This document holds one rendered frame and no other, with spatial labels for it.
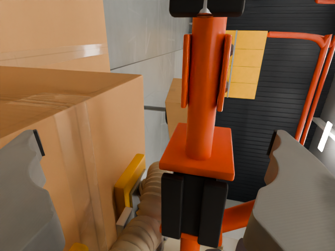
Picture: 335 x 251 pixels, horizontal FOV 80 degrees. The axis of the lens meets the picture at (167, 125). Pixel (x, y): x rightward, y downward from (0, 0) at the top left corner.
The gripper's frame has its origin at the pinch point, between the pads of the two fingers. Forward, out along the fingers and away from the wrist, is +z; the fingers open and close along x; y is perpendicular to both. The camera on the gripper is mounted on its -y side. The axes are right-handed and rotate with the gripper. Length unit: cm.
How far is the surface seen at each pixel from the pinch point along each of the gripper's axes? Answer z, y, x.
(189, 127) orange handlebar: 2.6, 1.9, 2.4
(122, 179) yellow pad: 13.3, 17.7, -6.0
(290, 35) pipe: 674, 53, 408
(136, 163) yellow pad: 17.5, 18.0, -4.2
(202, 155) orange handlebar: 1.8, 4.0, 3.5
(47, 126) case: 4.3, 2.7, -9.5
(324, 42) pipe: 648, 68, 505
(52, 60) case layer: 59, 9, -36
